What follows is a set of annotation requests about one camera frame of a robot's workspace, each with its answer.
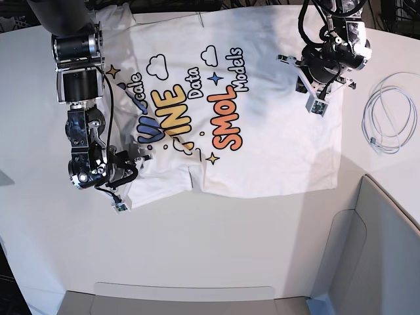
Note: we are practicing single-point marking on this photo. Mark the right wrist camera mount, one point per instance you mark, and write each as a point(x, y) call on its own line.
point(118, 193)

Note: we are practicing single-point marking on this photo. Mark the grey partition panel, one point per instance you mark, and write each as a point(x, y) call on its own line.
point(370, 263)

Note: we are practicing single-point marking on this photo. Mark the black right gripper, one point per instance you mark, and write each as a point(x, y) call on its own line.
point(125, 169)

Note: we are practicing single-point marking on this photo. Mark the white printed t-shirt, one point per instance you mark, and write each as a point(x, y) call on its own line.
point(207, 98)

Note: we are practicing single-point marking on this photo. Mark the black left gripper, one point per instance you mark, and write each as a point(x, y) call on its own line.
point(318, 77)

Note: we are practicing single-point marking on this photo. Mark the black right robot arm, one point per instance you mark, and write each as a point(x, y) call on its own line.
point(76, 44)

